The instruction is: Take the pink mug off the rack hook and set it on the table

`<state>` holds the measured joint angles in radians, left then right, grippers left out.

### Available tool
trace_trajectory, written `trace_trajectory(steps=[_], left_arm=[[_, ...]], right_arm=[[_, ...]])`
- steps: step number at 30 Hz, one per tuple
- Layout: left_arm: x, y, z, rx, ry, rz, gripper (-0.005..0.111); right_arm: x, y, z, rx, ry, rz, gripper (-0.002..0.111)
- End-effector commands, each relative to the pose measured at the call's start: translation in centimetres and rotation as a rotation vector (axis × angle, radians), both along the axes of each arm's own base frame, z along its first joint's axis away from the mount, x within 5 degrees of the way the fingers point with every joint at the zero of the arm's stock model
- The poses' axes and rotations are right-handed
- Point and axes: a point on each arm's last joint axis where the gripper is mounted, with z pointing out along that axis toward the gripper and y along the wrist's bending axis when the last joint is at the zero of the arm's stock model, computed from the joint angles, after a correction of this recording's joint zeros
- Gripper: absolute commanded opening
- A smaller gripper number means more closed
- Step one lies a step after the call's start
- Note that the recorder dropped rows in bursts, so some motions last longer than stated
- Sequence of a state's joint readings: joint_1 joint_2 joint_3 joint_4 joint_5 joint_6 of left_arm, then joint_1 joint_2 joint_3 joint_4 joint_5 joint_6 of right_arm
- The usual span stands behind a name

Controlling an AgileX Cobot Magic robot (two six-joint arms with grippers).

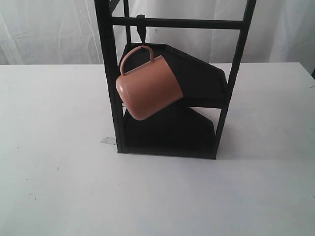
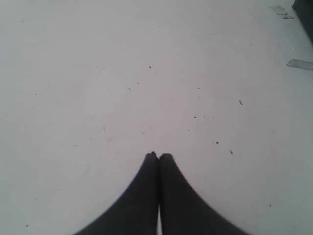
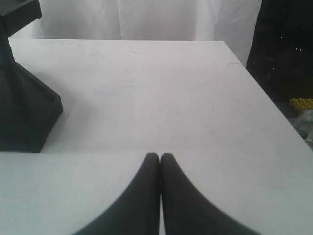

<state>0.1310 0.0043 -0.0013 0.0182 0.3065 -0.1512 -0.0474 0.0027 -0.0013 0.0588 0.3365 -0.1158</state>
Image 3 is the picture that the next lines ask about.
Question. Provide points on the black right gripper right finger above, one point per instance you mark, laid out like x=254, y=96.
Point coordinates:
x=186, y=211

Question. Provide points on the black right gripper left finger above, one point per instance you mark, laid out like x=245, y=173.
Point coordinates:
x=137, y=210

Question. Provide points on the black metal frame stand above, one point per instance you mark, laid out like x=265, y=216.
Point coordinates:
x=28, y=108

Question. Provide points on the yellow object beside table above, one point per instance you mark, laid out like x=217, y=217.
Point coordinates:
x=301, y=104

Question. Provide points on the white backdrop curtain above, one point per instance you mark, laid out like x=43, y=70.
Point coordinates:
x=230, y=21

